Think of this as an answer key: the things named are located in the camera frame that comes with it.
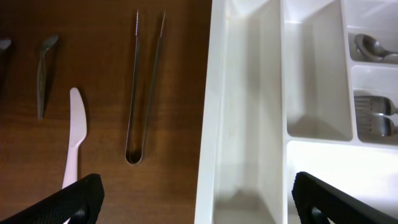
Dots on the metal fork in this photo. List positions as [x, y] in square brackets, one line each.
[376, 125]
[379, 105]

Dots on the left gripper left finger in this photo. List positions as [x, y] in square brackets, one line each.
[80, 202]

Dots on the long metal tongs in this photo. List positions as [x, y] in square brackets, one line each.
[142, 94]

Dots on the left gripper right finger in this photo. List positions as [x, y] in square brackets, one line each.
[318, 202]

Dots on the pink plastic knife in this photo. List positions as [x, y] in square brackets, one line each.
[78, 132]

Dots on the small teaspoon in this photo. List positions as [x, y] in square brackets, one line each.
[4, 45]
[46, 45]

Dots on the white plastic cutlery tray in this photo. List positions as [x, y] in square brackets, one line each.
[281, 93]

